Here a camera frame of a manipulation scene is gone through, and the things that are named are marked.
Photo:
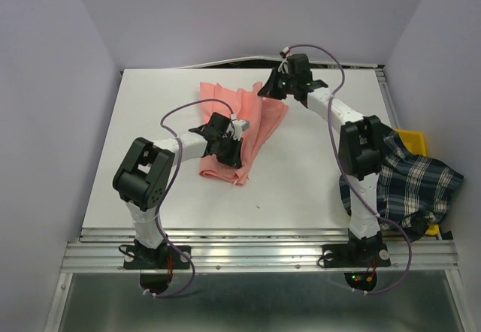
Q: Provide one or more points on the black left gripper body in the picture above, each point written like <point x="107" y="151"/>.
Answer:
<point x="227" y="149"/>

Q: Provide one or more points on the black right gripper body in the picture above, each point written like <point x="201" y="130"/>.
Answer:
<point x="280" y="84"/>

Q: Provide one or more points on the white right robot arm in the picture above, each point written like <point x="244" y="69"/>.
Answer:
<point x="358" y="148"/>

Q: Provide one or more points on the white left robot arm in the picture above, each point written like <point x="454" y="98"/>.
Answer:
<point x="144" y="176"/>

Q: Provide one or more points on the yellow plastic bin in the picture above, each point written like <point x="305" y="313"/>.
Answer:
<point x="415" y="143"/>

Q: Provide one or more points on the navy plaid skirt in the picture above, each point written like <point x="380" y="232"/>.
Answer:
<point x="413" y="190"/>

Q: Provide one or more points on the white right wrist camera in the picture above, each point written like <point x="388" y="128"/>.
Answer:
<point x="283" y="67"/>

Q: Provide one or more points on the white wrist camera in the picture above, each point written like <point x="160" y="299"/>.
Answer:
<point x="237" y="127"/>
<point x="283" y="67"/>

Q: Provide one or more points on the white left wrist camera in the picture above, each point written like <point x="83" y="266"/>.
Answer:
<point x="237" y="127"/>

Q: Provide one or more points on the aluminium right side rail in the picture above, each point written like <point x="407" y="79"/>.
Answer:
<point x="383" y="83"/>

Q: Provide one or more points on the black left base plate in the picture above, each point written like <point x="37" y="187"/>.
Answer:
<point x="139" y="257"/>

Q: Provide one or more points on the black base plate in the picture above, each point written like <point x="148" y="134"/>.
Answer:
<point x="344" y="255"/>
<point x="139" y="257"/>

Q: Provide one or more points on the aluminium front rail frame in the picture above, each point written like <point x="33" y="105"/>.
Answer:
<point x="243" y="250"/>

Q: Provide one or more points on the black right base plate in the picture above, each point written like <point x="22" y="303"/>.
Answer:
<point x="344" y="255"/>

